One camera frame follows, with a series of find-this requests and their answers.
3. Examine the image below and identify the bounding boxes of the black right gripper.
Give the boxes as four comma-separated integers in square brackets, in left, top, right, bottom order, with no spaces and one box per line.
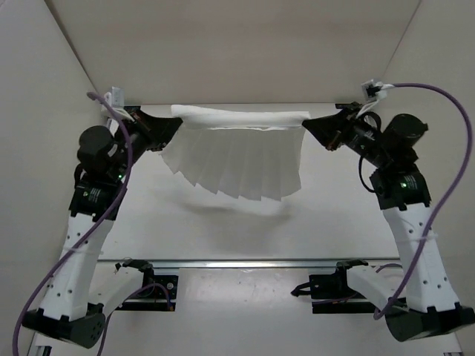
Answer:
[302,102,389,165]

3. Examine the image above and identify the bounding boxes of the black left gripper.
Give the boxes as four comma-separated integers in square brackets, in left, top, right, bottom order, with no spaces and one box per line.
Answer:
[115,98,186,167]

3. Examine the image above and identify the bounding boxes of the white pleated skirt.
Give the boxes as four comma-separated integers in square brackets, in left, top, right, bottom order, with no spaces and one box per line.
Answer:
[161,105,310,201]

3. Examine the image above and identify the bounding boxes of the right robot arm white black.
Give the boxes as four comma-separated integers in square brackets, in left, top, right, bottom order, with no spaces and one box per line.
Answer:
[302,103,474,342]

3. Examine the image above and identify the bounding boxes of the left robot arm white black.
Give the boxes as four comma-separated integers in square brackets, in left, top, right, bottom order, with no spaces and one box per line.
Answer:
[13,107,183,355]

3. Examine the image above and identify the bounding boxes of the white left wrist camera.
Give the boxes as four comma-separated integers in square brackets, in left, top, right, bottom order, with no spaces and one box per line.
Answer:
[102,86,131,118]

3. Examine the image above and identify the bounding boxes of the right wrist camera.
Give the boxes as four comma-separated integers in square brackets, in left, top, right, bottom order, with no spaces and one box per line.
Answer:
[361,79,391,113]

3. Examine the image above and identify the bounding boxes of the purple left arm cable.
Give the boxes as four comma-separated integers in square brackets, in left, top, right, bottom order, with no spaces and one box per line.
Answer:
[12,91,133,356]

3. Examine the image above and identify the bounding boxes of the aluminium front table rail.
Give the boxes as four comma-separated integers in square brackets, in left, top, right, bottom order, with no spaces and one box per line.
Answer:
[96,259,402,271]

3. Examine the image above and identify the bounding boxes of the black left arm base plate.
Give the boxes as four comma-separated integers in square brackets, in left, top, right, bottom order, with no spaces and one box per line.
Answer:
[119,269,179,312]

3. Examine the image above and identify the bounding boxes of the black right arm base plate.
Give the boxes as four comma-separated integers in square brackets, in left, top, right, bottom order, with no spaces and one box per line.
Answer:
[309,271,375,314]

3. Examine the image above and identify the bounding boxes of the black base cable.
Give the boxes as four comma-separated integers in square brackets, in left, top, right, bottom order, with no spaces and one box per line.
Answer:
[290,283,316,298]

